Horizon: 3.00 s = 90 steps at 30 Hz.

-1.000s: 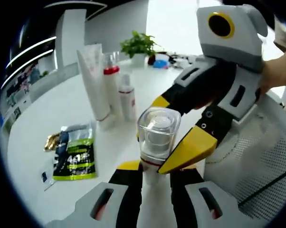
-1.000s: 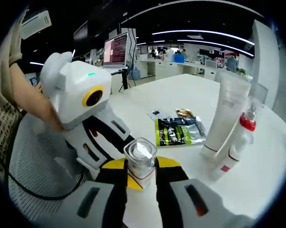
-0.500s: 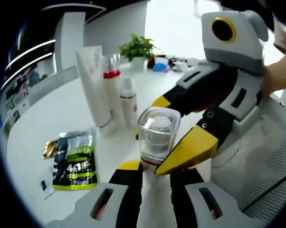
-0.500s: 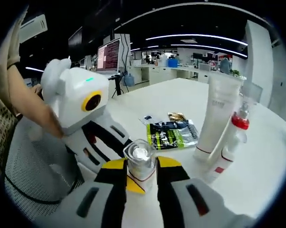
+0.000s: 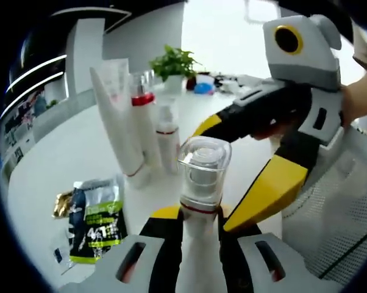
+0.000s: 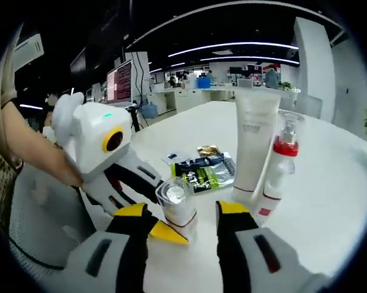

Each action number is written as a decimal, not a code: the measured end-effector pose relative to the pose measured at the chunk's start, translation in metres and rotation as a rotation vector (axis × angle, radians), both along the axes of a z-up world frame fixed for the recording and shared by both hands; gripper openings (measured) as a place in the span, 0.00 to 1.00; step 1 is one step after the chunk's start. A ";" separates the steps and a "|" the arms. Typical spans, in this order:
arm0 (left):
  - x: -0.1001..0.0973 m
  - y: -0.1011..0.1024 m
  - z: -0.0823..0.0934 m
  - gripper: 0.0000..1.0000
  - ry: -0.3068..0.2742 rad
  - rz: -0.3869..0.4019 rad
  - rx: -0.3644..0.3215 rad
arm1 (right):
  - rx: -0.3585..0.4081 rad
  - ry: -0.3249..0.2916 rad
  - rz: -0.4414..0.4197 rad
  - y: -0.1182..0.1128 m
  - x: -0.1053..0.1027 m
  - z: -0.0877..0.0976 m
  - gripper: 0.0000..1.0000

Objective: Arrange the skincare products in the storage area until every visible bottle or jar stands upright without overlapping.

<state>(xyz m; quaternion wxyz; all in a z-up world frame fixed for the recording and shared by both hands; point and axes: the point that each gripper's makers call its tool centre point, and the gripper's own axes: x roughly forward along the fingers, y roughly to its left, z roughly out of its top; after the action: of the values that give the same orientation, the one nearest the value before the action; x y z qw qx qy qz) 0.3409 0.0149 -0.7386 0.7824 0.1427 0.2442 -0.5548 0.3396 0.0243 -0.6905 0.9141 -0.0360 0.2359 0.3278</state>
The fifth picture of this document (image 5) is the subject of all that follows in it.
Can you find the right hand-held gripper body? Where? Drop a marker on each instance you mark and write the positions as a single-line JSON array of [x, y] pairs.
[[305, 58]]

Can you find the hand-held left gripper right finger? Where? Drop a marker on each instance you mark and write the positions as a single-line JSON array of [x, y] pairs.
[[238, 253]]

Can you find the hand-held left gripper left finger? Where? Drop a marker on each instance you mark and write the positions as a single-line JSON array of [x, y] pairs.
[[165, 250]]

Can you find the white skincare bottle clear cap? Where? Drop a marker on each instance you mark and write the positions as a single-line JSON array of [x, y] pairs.
[[168, 146], [201, 244]]

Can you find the black green skincare sachet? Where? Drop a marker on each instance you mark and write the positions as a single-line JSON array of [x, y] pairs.
[[101, 219]]

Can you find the small clear skincare sachet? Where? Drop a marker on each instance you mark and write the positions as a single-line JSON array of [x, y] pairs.
[[60, 253]]

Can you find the gold skincare sachet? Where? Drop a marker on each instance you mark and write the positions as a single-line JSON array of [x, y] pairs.
[[61, 206]]

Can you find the red collar skincare pump bottle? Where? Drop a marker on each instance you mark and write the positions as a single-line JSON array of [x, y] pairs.
[[144, 128]]

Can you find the large white skincare tube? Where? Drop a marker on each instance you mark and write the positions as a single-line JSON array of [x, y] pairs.
[[116, 122]]

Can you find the person's right hand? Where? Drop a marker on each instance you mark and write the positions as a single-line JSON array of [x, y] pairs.
[[361, 97]]

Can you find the small blue object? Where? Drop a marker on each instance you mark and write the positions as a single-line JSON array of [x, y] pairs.
[[204, 88]]

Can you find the dark red pot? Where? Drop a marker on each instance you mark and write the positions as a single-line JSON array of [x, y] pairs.
[[191, 84]]

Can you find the green potted plant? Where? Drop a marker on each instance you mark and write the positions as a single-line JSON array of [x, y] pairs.
[[174, 64]]

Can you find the white background counter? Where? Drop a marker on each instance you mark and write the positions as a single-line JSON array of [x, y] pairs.
[[64, 116]]

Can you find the small background plant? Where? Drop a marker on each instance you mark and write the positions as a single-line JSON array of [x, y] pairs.
[[52, 104]]

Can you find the long ceiling light strip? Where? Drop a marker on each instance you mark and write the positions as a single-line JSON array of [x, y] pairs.
[[34, 90], [37, 70]]

